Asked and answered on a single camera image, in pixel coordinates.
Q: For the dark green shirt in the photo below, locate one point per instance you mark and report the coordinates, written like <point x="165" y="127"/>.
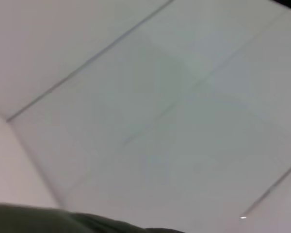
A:
<point x="51" y="221"/>

